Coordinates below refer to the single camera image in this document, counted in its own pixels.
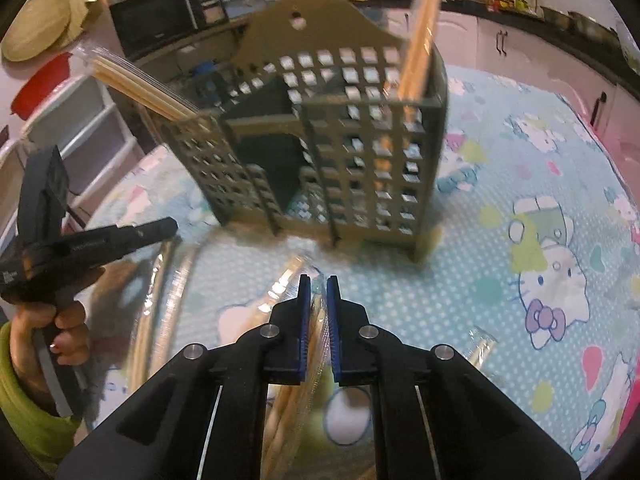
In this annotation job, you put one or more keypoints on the round bamboo tray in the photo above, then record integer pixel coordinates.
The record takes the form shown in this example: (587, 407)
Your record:
(35, 30)

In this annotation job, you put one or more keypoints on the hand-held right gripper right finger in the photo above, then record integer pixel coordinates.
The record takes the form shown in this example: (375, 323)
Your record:
(334, 340)

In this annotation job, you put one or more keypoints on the pile of wooden chopsticks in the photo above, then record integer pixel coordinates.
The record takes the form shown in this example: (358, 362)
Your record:
(135, 85)

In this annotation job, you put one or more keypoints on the cartoon cat printed blanket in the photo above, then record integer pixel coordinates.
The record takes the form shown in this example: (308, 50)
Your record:
(500, 270)

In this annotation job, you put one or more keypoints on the small black appliance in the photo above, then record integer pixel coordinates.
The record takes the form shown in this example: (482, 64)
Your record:
(214, 12)

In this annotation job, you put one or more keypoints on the plastic drawer unit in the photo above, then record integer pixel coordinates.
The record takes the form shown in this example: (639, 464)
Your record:
(85, 115)

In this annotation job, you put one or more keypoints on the black kitchen countertop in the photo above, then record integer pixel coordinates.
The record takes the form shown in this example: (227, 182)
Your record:
(500, 16)

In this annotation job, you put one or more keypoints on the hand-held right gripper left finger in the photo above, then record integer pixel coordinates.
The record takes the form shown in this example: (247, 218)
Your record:
(304, 330)

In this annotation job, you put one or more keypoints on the blue can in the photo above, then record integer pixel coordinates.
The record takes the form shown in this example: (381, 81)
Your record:
(206, 80)

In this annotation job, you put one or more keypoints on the green plastic utensil holder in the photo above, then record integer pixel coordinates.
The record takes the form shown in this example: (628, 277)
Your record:
(330, 22)

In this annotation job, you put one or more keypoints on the person's left hand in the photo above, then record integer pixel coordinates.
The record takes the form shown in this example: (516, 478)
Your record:
(70, 330)

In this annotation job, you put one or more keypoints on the red plastic basin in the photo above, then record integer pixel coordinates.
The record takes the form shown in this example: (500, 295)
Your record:
(42, 85)

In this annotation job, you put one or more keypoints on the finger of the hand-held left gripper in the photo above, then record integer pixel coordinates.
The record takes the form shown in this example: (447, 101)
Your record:
(135, 232)

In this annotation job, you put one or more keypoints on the wooden shelf rack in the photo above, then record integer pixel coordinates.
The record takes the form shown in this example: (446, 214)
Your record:
(220, 35)

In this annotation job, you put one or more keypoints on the steel pot with lid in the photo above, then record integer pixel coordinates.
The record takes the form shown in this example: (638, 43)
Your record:
(575, 22)

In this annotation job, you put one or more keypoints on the black microwave oven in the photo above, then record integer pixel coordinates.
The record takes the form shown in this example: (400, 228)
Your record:
(150, 20)

